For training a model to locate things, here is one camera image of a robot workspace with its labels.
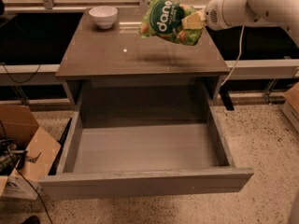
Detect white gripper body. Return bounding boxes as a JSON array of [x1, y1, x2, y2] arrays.
[[204, 0, 230, 31]]

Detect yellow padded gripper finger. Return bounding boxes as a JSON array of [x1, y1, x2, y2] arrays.
[[181, 11, 206, 30]]

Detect green rice chip bag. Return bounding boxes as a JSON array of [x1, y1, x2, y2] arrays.
[[139, 0, 203, 46]]

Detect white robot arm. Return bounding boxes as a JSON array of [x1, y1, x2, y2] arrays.
[[181, 0, 299, 46]]

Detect grey cabinet counter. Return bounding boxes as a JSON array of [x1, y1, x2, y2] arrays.
[[55, 6, 231, 110]]

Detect open grey drawer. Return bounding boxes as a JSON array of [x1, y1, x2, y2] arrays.
[[37, 81, 254, 202]]

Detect white ceramic bowl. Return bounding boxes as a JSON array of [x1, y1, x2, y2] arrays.
[[89, 6, 118, 29]]

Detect cardboard box with clutter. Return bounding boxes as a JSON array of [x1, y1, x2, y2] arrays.
[[0, 105, 61, 200]]

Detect white power cable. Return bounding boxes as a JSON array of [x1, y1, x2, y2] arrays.
[[220, 25, 246, 88]]

